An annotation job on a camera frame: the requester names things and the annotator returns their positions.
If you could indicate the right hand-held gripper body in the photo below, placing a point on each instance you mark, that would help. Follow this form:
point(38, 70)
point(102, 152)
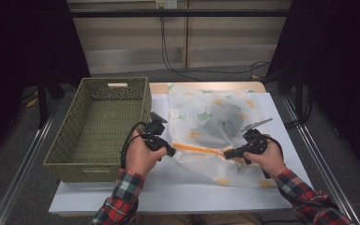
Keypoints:
point(255, 142)

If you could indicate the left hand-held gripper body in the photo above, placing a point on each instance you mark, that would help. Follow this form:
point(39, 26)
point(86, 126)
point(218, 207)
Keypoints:
point(154, 139)

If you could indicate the black garment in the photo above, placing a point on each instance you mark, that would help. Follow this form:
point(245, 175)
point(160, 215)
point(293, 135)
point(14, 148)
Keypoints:
point(225, 125)

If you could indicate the white leaf-print mesh laundry bag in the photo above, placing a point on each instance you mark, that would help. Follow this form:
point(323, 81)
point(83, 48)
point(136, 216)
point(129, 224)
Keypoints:
point(206, 168)

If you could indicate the green woven basket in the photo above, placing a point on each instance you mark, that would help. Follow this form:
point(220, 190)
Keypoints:
point(106, 131)

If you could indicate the person's left hand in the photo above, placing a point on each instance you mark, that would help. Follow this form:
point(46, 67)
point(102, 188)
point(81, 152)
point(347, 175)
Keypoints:
point(140, 156)

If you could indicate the person's right hand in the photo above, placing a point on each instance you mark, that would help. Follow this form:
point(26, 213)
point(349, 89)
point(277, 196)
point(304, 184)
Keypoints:
point(270, 162)

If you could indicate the white table cover sheet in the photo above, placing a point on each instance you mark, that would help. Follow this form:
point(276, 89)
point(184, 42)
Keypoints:
point(184, 193)

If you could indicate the yellow floor tag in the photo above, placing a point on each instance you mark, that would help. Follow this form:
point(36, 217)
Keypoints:
point(31, 102)

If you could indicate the black horizontal bar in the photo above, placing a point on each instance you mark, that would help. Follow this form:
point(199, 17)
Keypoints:
point(184, 13)

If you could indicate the black stand post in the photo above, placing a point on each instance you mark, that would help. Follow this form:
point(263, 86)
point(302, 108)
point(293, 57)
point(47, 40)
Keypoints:
point(299, 93)
point(42, 103)

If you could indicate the metal floor rail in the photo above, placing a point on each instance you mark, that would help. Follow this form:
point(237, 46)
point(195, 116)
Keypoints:
point(22, 175)
point(322, 162)

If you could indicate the white wall outlet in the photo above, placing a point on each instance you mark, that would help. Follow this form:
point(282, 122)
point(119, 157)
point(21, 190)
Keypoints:
point(166, 3)

